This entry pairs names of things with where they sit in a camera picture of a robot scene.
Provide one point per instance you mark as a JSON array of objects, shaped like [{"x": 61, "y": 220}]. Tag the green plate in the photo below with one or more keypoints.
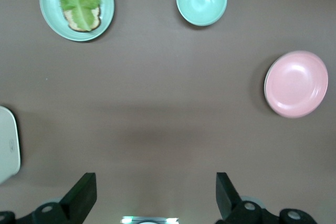
[{"x": 49, "y": 11}]

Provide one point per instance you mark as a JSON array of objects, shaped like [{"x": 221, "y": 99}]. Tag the beige toaster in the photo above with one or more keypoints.
[{"x": 8, "y": 142}]

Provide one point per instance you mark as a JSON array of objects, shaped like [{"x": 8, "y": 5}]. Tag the toasted bread slice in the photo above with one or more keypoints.
[{"x": 69, "y": 22}]

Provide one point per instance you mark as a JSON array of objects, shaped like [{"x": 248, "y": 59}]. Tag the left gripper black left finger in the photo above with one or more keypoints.
[{"x": 78, "y": 197}]

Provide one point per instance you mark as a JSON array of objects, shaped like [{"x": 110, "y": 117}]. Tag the pink plate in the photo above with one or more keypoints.
[{"x": 296, "y": 85}]

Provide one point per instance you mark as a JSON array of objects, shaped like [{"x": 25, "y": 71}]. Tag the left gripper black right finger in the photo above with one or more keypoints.
[{"x": 228, "y": 197}]

